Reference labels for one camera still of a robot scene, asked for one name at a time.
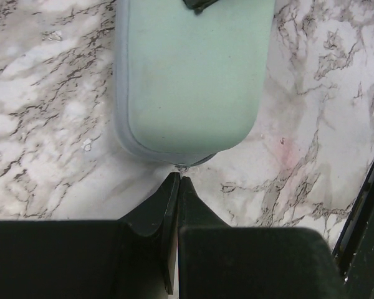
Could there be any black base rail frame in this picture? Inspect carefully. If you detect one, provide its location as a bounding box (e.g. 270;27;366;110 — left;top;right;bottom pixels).
332;162;374;299

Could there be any mint green umbrella case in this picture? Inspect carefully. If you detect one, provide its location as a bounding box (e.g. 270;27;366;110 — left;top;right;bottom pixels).
113;0;275;168

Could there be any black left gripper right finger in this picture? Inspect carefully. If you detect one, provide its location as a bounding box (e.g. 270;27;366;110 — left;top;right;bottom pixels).
178;178;346;298

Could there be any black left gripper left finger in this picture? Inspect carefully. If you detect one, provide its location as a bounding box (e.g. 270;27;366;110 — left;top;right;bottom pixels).
0;173;180;298

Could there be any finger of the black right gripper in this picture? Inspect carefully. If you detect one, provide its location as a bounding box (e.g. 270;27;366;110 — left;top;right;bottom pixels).
183;0;218;14

